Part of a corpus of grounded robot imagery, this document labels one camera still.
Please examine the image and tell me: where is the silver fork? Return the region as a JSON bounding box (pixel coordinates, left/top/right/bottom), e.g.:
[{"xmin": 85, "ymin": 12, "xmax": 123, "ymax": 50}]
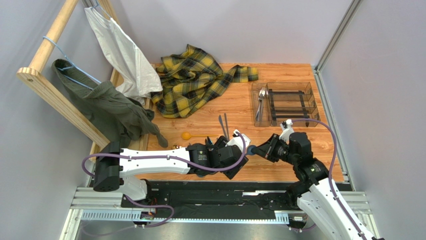
[{"xmin": 255, "ymin": 88, "xmax": 265, "ymax": 121}]

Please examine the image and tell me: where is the silver spoon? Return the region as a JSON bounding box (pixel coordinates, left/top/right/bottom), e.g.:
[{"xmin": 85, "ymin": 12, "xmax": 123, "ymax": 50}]
[{"xmin": 260, "ymin": 87, "xmax": 267, "ymax": 121}]

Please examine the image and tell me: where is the white hanging garment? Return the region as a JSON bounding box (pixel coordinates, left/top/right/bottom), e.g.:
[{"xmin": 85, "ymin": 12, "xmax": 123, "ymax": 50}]
[{"xmin": 84, "ymin": 7, "xmax": 163, "ymax": 105}]

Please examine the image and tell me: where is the wooden clothes rack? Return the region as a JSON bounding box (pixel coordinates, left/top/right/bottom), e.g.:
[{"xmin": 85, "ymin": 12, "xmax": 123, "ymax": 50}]
[{"xmin": 16, "ymin": 0, "xmax": 155, "ymax": 164}]

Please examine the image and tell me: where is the light blue hanger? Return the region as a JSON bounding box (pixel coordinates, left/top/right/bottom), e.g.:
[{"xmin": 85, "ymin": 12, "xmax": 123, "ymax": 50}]
[{"xmin": 42, "ymin": 36, "xmax": 102, "ymax": 91}]

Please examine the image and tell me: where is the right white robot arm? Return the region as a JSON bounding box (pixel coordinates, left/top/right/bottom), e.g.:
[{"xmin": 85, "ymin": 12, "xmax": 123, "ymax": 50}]
[{"xmin": 250, "ymin": 132, "xmax": 376, "ymax": 240}]

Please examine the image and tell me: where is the yellow plaid shirt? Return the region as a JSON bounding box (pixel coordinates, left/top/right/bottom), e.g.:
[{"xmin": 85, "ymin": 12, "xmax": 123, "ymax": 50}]
[{"xmin": 151, "ymin": 44, "xmax": 259, "ymax": 119}]

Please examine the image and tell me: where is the clear plastic utensil organizer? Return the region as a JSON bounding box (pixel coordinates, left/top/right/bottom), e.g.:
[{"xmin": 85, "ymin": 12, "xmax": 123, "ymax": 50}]
[{"xmin": 250, "ymin": 82, "xmax": 321, "ymax": 127}]

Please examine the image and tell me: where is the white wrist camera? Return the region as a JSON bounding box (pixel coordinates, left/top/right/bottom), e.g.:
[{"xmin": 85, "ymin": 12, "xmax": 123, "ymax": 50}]
[
  {"xmin": 279, "ymin": 119, "xmax": 295, "ymax": 142},
  {"xmin": 226, "ymin": 129, "xmax": 251, "ymax": 153}
]

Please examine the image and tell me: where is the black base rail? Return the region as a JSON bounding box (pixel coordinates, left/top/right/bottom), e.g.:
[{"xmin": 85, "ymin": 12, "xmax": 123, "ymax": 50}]
[{"xmin": 71, "ymin": 179, "xmax": 320, "ymax": 231}]

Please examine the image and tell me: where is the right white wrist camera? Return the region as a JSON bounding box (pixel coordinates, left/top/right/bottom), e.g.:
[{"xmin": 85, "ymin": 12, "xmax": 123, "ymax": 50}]
[{"xmin": 279, "ymin": 119, "xmax": 295, "ymax": 142}]

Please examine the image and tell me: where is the olive green garment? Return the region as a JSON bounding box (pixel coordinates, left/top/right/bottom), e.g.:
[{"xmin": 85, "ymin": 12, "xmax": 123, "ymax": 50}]
[{"xmin": 51, "ymin": 59, "xmax": 169, "ymax": 148}]

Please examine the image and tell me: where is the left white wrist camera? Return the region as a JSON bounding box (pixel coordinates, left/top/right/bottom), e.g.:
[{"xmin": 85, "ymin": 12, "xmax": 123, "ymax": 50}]
[{"xmin": 226, "ymin": 129, "xmax": 251, "ymax": 153}]

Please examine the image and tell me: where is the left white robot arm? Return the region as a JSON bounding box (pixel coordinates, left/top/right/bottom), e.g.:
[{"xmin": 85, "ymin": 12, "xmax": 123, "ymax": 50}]
[{"xmin": 93, "ymin": 131, "xmax": 251, "ymax": 201}]

